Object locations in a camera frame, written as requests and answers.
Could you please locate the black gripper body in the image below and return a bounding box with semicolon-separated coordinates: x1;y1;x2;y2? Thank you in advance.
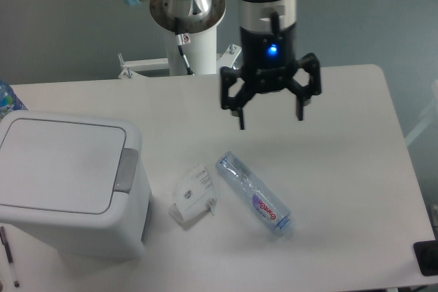
238;25;296;94

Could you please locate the black pen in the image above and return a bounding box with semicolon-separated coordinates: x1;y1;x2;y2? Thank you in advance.
1;226;21;288

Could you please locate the blue labelled water bottle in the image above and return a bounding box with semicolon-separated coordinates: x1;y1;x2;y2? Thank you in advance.
0;80;27;120

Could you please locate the black device at edge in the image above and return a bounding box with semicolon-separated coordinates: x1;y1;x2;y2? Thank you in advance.
413;240;437;277

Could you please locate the empty clear plastic bottle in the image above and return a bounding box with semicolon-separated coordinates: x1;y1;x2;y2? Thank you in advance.
216;151;294;238

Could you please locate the crumpled white paper package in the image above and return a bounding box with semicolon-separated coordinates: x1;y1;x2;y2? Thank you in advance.
168;163;218;230

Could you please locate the white plastic trash can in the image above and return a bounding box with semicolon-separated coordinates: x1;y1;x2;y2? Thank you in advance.
1;110;152;259

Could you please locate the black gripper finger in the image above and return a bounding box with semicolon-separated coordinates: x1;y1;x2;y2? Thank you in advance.
286;53;322;121
220;66;256;130

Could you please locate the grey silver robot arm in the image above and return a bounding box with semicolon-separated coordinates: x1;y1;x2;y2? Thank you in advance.
124;0;322;120

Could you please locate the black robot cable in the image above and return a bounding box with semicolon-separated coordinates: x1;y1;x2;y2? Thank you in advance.
172;16;196;76

